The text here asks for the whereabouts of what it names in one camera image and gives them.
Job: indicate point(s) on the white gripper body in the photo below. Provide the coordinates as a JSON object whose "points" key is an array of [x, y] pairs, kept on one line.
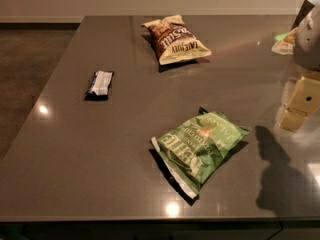
{"points": [[309, 39]]}

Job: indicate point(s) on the small bag at table edge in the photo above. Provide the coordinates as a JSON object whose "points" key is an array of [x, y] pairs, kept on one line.
{"points": [[284, 43]]}

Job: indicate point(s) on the green jalapeno chip bag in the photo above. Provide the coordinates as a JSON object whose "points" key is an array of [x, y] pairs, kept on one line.
{"points": [[193, 151]]}

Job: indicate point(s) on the brown chip bag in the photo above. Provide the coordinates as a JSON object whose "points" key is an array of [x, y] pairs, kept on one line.
{"points": [[173, 42]]}

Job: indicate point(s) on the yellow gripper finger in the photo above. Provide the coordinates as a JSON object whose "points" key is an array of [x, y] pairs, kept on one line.
{"points": [[301, 99]]}

